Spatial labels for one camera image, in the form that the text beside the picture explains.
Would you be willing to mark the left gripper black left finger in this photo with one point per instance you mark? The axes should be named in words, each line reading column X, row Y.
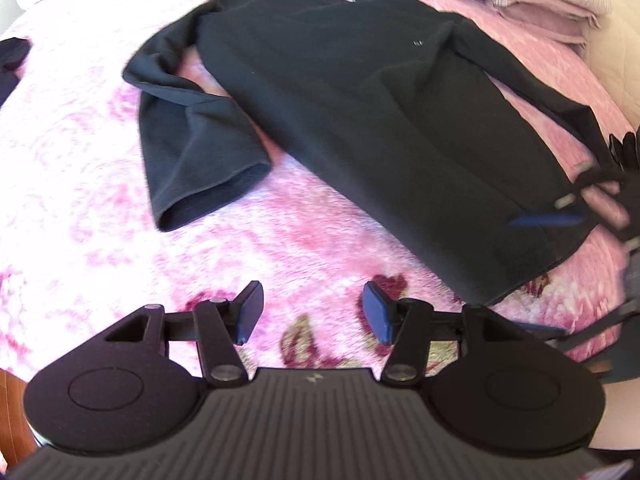
column 216, row 327

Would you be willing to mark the pink floral bed blanket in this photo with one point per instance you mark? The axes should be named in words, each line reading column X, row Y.
column 79, row 249

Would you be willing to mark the dark green long-sleeve sweater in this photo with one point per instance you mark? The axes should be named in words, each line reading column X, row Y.
column 395, row 105

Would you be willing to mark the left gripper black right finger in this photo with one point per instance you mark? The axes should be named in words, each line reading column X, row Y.
column 409, row 326

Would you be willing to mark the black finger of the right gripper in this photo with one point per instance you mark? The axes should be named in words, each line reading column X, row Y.
column 563, row 341
column 548, row 220

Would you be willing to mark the dark navy and teal garment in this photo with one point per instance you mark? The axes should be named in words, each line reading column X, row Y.
column 13, row 52

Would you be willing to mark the folded pink sheet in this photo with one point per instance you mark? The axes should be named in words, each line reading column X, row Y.
column 558, row 20

